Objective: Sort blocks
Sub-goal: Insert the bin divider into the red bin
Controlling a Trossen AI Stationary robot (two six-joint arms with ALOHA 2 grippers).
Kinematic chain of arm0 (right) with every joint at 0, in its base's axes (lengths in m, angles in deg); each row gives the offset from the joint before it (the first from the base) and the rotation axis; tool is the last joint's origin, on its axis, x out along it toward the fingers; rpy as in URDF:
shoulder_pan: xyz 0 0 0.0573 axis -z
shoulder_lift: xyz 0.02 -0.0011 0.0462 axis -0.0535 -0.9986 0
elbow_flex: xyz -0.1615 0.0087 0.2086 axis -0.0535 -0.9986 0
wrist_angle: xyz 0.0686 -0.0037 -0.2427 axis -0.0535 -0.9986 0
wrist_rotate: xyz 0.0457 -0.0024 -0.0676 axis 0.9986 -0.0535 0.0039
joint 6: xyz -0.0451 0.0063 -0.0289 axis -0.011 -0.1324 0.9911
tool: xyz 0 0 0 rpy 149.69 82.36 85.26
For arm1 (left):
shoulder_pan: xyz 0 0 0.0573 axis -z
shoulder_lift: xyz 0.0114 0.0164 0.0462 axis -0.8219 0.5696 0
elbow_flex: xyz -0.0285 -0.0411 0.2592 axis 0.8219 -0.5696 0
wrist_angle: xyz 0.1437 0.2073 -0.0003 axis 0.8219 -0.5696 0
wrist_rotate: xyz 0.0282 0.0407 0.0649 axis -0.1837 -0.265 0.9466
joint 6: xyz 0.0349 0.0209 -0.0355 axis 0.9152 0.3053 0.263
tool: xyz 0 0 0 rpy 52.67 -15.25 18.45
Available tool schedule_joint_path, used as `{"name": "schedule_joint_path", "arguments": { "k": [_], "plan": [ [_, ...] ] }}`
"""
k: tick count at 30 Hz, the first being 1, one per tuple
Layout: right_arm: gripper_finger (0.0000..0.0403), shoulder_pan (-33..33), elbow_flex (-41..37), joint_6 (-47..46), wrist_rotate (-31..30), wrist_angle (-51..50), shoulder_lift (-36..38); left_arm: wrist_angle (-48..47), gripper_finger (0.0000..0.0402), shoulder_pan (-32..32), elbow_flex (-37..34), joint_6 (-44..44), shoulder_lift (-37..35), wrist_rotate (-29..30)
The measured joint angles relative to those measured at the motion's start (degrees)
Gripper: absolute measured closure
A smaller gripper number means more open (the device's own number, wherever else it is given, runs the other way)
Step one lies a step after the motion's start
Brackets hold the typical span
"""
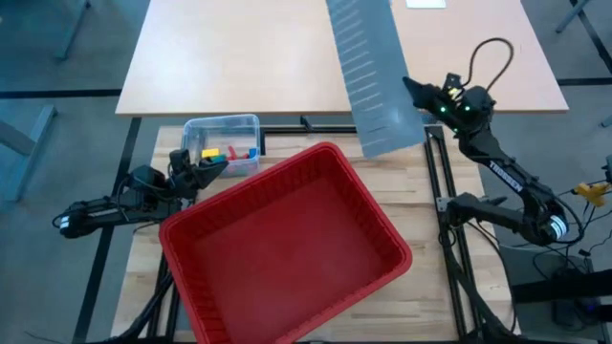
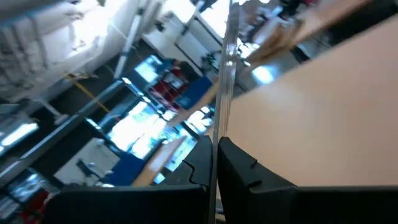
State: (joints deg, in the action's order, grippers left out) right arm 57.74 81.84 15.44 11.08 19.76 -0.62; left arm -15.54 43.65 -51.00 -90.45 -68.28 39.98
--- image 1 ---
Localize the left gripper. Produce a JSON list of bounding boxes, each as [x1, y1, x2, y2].
[[166, 160, 230, 201]]

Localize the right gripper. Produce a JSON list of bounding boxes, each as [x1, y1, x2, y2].
[[404, 76, 493, 135]]

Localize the grey slotted divider panel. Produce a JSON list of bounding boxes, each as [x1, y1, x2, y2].
[[325, 0, 427, 160]]

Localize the red plastic bin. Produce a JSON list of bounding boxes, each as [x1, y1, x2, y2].
[[158, 141, 414, 344]]

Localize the clear plastic container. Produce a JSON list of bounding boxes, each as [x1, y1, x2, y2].
[[181, 113, 262, 179]]

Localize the white paper sheet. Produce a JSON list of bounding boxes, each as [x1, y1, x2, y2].
[[404, 0, 448, 10]]

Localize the large beige wooden desk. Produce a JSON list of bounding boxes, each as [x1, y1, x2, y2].
[[114, 0, 570, 118]]

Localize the grey metal table leg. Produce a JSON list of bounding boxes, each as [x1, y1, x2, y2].
[[554, 0, 594, 34], [55, 0, 93, 62], [0, 105, 58, 203]]

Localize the black electronics box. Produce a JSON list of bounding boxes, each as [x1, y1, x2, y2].
[[552, 267, 606, 331]]

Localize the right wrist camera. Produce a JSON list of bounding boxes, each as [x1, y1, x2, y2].
[[443, 73, 464, 97]]

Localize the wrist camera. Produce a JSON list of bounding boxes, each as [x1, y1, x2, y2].
[[169, 148, 193, 176], [443, 73, 464, 97]]

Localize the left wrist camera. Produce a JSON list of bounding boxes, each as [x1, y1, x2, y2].
[[169, 148, 193, 176]]

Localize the black camera cable loop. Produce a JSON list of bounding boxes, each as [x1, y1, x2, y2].
[[466, 36, 515, 95]]

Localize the black cable bundle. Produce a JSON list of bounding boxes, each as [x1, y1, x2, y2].
[[448, 228, 520, 344], [112, 267, 181, 344]]

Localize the yellow cable connector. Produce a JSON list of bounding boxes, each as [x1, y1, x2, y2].
[[573, 181, 611, 207]]

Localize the thin black cables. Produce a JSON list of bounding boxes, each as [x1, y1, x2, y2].
[[530, 179, 612, 269]]

